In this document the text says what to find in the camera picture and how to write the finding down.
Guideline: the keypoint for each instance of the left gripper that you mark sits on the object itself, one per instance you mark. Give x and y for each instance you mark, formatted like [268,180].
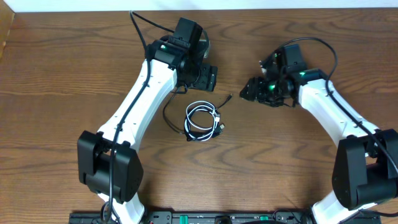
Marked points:
[207,78]

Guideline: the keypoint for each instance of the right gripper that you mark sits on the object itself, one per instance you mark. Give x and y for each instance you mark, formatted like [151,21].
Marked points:
[255,92]

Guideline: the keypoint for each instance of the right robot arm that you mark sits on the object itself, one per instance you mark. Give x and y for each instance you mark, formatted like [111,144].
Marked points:
[365,169]

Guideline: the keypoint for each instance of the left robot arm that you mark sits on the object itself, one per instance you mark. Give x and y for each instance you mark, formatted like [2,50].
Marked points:
[108,162]

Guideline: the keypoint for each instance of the cardboard box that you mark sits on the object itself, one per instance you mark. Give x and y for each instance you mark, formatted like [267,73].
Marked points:
[7,18]

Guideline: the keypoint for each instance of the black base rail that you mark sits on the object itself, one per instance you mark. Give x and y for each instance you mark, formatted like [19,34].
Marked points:
[163,217]

